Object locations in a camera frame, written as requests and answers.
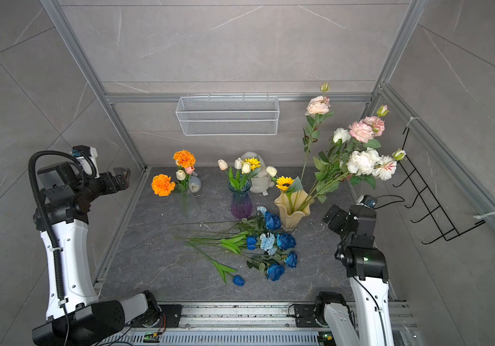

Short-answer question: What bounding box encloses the cream wavy glass vase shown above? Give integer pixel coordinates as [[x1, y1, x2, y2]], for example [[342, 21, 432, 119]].
[[274, 190, 310, 231]]

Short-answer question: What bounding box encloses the blue rose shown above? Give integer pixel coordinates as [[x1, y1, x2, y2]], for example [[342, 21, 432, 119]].
[[247, 260, 285, 281], [276, 233, 296, 250]]

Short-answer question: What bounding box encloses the blue rose low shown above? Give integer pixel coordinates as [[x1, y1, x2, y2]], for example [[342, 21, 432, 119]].
[[284, 252, 298, 268]]

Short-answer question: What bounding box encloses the blue rose vase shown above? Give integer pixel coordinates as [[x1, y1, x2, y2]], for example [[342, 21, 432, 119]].
[[238, 211, 282, 232]]

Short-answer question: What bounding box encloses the blue tulip vase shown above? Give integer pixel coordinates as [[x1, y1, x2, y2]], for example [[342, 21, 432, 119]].
[[187, 242, 245, 287], [188, 233, 258, 253]]

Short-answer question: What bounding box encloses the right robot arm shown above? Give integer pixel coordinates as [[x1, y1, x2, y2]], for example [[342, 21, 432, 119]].
[[315, 195, 394, 345]]

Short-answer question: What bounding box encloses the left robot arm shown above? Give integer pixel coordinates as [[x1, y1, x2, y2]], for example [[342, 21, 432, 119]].
[[28, 146, 167, 345]]

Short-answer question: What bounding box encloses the clear glass vase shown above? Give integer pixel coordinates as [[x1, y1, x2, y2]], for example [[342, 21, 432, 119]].
[[176, 190, 201, 219]]

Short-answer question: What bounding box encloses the blue purple ribbed vase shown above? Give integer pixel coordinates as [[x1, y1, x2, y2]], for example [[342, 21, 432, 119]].
[[228, 180, 253, 219]]

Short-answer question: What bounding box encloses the yellow sunflower centre vase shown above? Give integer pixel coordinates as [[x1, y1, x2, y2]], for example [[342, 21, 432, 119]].
[[244, 158, 261, 171]]

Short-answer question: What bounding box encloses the orange marigold lower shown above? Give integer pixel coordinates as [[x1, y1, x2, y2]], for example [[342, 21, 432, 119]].
[[151, 174, 175, 197]]

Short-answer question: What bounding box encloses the orange marigold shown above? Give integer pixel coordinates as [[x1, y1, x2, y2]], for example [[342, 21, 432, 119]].
[[151, 174, 175, 197], [173, 150, 196, 169]]

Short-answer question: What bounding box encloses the white rose cluster right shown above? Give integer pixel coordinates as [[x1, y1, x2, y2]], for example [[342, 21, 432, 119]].
[[347, 148, 397, 181]]

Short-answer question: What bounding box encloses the orange marigold upper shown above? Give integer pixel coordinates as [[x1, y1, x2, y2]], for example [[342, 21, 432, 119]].
[[173, 150, 196, 169]]

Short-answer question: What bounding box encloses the pink carnation pair right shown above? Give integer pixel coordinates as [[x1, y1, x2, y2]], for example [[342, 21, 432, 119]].
[[348, 116, 385, 144]]

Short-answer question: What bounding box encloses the small blue alarm clock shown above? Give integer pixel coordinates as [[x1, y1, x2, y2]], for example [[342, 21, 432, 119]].
[[188, 175, 202, 195]]

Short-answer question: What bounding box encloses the peach carnation top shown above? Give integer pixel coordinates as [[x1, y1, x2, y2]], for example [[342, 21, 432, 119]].
[[305, 96, 330, 116]]

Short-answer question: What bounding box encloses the black wire hook rack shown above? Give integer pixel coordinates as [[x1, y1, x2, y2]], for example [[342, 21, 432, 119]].
[[392, 126, 487, 246]]

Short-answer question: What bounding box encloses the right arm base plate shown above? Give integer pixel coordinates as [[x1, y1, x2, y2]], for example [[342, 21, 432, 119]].
[[290, 304, 321, 328]]

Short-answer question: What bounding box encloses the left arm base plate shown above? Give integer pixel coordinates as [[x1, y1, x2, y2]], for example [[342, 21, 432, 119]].
[[157, 304, 183, 329]]

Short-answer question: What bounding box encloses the white wire wall basket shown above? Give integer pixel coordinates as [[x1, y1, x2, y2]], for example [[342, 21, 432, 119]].
[[175, 96, 280, 136]]

